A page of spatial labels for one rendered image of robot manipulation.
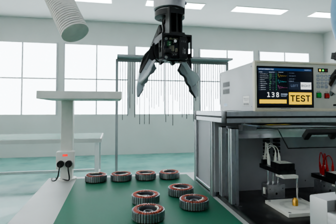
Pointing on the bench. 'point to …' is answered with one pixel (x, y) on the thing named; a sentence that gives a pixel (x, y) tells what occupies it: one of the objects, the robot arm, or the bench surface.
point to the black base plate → (259, 206)
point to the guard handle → (319, 133)
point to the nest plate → (297, 211)
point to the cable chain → (273, 144)
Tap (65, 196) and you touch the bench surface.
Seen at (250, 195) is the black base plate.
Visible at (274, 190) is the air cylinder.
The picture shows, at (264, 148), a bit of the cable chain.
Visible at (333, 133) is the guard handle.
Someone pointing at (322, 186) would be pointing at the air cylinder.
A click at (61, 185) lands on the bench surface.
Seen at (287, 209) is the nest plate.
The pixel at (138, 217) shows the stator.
